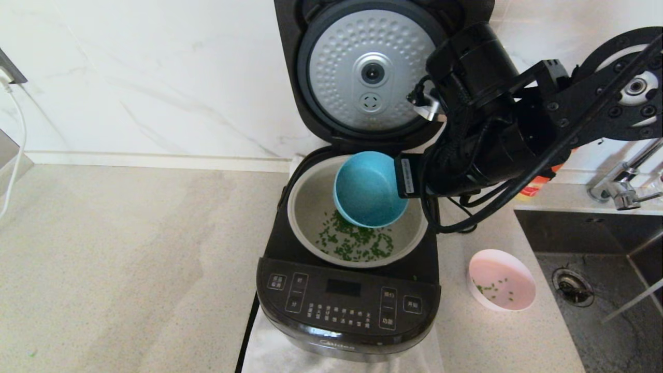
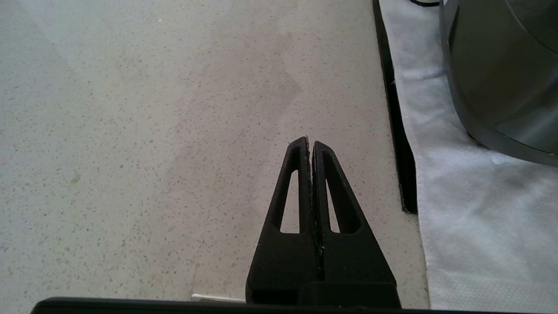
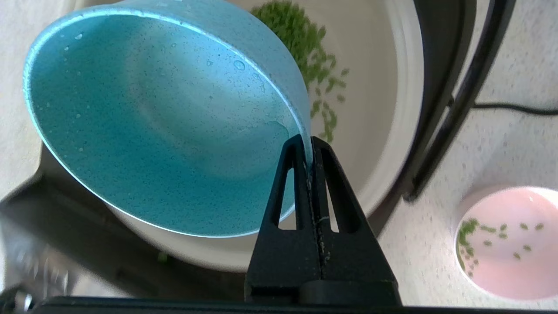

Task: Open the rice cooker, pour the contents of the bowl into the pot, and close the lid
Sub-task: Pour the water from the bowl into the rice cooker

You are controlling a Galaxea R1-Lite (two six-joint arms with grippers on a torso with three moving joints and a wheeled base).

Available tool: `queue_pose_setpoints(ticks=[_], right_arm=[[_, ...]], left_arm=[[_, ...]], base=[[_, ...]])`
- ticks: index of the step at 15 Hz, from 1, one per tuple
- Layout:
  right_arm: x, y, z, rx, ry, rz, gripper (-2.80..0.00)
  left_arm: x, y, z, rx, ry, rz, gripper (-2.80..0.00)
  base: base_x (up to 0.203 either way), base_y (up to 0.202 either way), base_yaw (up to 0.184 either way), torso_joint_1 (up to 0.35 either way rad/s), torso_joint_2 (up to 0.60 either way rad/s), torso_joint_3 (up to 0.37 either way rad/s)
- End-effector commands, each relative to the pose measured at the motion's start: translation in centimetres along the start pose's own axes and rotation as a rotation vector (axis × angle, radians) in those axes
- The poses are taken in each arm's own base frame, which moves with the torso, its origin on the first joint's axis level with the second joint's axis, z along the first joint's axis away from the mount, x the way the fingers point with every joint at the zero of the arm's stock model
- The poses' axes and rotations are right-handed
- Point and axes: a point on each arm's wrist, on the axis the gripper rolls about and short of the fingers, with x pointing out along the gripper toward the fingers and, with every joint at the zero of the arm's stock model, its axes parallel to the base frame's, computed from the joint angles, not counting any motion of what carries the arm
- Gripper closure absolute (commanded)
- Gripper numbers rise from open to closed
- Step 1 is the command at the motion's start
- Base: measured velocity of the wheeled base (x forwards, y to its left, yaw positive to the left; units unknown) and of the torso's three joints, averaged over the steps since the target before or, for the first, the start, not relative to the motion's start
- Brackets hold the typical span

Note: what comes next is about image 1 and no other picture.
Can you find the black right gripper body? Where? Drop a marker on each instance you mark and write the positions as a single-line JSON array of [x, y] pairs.
[[414, 176]]

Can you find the blue bowl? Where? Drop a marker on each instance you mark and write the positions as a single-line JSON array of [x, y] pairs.
[[368, 191]]

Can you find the dark grey rice cooker lid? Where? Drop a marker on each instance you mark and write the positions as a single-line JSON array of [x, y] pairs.
[[362, 72]]

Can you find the pink bowl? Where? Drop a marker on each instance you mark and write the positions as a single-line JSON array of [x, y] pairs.
[[507, 269]]

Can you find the beige inner pot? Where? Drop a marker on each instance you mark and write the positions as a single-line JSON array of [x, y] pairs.
[[311, 207]]

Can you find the dark grey rice cooker body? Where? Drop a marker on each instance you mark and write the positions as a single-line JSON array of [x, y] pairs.
[[347, 305]]

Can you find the yellow orange detergent bottle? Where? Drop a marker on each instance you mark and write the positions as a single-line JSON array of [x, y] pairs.
[[533, 190]]

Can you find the metal sink drain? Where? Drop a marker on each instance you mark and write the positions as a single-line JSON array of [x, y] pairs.
[[572, 287]]

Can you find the chrome faucet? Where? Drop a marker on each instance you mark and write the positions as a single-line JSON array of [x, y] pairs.
[[621, 194]]

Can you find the white cloth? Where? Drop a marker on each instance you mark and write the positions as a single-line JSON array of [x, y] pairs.
[[269, 352]]

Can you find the stainless steel sink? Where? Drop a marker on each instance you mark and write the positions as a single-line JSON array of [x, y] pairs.
[[621, 331]]

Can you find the grey flat panel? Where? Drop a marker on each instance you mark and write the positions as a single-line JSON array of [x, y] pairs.
[[10, 160]]

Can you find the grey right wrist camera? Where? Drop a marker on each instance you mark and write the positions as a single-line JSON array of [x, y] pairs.
[[427, 109]]

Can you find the dark wall socket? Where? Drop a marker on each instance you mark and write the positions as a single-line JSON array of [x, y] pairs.
[[11, 70]]

